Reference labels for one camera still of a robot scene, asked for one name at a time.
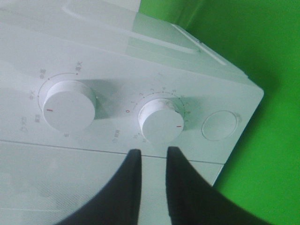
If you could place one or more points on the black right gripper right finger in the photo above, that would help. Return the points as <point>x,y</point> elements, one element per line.
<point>193,201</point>

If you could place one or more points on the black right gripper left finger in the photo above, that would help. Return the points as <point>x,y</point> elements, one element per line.
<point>118,202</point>

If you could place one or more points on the round white door release button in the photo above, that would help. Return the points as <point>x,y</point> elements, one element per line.
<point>219,125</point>

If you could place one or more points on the white microwave door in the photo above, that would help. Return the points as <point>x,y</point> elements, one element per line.
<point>41,185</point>

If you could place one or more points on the white lower timer knob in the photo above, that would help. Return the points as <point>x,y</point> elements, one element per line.
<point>160,121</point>

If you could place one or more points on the white upper power knob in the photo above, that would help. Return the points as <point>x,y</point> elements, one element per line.
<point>69,106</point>

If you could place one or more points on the white microwave oven body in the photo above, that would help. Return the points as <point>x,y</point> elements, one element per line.
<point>127,59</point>

